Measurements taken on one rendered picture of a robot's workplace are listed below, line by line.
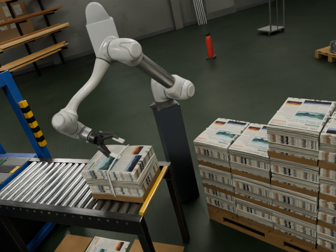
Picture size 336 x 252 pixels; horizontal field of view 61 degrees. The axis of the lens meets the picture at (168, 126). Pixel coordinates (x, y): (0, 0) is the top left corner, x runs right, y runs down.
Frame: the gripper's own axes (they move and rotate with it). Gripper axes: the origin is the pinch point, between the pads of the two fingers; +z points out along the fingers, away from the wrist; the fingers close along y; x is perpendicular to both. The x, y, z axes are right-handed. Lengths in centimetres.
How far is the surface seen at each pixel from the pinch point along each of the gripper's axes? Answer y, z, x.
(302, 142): -36, 95, -26
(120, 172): 4.0, 7.4, 12.9
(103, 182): 17.8, -1.6, 13.8
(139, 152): 1.9, 10.6, -6.0
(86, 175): 17.7, -13.1, 14.1
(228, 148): -1, 62, -41
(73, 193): 47, -24, 10
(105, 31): 198, -333, -614
